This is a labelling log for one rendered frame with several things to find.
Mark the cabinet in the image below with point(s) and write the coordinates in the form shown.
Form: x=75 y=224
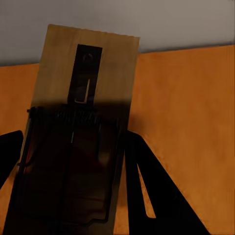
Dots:
x=183 y=105

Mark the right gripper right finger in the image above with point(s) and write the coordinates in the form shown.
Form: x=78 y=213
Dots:
x=174 y=215

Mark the mousetrap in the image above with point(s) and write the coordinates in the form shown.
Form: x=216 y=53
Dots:
x=68 y=175

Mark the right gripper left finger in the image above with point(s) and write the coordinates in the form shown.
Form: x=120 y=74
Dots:
x=10 y=152

